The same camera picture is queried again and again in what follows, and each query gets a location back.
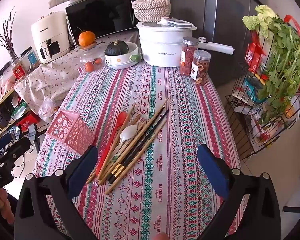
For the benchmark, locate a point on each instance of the pink plastic basket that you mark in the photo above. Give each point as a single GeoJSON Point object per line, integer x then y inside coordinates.
{"type": "Point", "coordinates": [70, 130]}

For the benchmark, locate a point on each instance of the large orange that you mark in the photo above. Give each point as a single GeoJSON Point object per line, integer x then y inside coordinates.
{"type": "Point", "coordinates": [87, 38]}

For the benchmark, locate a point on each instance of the leafy green vegetables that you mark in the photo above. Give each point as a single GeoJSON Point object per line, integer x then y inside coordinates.
{"type": "Point", "coordinates": [282, 65]}

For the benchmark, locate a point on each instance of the wooden shelf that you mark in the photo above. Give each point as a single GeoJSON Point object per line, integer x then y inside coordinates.
{"type": "Point", "coordinates": [5, 105]}

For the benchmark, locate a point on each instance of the red plastic bag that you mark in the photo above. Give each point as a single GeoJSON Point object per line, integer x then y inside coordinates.
{"type": "Point", "coordinates": [297, 30]}

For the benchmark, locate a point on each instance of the light bamboo chopstick green print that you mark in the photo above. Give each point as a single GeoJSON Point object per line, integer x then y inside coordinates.
{"type": "Point", "coordinates": [137, 156]}

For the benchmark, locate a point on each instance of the white electric pot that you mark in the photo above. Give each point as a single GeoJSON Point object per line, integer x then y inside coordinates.
{"type": "Point", "coordinates": [162, 47]}

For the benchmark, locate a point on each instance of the white air fryer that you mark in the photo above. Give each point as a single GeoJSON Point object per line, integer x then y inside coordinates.
{"type": "Point", "coordinates": [47, 30]}

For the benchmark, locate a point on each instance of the white bowl with squash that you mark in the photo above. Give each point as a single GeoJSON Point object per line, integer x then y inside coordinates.
{"type": "Point", "coordinates": [120, 62]}

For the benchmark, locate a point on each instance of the blue snack packet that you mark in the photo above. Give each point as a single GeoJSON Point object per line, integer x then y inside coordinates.
{"type": "Point", "coordinates": [252, 90]}

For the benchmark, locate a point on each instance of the floral side table cloth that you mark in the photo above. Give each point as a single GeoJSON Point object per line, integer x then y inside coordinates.
{"type": "Point", "coordinates": [52, 80]}

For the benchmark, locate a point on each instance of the jar of dried apple rings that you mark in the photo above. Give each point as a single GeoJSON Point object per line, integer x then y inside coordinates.
{"type": "Point", "coordinates": [201, 72]}

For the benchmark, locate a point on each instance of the black chopstick with gold band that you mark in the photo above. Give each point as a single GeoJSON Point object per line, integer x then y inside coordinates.
{"type": "Point", "coordinates": [126, 156]}
{"type": "Point", "coordinates": [133, 152]}

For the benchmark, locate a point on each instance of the red plastic spoon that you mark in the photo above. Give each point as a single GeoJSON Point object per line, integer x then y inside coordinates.
{"type": "Point", "coordinates": [121, 118]}

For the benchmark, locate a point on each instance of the woven basket with lid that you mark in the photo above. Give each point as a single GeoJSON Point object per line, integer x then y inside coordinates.
{"type": "Point", "coordinates": [151, 10]}

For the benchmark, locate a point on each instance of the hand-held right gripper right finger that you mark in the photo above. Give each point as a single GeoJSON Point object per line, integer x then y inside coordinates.
{"type": "Point", "coordinates": [212, 170]}

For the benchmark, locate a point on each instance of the white plastic spoon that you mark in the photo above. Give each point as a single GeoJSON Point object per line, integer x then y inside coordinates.
{"type": "Point", "coordinates": [128, 132]}

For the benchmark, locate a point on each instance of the clear plastic bag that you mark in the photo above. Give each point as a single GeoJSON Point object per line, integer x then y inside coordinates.
{"type": "Point", "coordinates": [47, 110]}

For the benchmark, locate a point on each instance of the glass jar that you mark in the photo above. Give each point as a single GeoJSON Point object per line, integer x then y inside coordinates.
{"type": "Point", "coordinates": [90, 55]}

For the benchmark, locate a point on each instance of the dark green pumpkin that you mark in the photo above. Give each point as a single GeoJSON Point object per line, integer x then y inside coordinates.
{"type": "Point", "coordinates": [116, 48]}

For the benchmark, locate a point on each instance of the jar of red dried fruit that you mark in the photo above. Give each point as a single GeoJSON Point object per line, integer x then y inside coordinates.
{"type": "Point", "coordinates": [186, 57]}

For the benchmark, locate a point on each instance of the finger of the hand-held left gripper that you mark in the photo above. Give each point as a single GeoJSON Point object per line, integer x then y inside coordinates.
{"type": "Point", "coordinates": [16, 147]}
{"type": "Point", "coordinates": [2, 140]}

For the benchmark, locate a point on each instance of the pile of wooden chopsticks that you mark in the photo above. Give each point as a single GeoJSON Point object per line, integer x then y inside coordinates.
{"type": "Point", "coordinates": [153, 113]}

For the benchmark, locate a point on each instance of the grey refrigerator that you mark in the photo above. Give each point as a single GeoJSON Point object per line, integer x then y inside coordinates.
{"type": "Point", "coordinates": [227, 12]}

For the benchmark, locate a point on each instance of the dried branches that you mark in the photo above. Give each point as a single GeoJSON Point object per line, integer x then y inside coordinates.
{"type": "Point", "coordinates": [8, 45]}

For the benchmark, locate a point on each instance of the person's left hand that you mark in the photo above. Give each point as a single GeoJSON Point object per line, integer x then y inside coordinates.
{"type": "Point", "coordinates": [1, 203]}

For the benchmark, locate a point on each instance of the red snack packet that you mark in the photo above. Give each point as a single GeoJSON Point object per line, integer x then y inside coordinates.
{"type": "Point", "coordinates": [253, 55]}

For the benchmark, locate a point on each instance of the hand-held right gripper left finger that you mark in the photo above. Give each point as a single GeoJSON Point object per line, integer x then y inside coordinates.
{"type": "Point", "coordinates": [82, 165]}

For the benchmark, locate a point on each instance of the napa cabbage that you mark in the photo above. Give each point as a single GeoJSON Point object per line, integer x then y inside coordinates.
{"type": "Point", "coordinates": [262, 17]}

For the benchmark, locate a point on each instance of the black door microwave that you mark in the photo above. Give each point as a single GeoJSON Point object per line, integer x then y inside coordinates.
{"type": "Point", "coordinates": [97, 17]}

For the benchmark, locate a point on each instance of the patterned red green tablecloth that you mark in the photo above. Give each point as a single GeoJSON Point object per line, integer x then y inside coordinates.
{"type": "Point", "coordinates": [177, 130]}

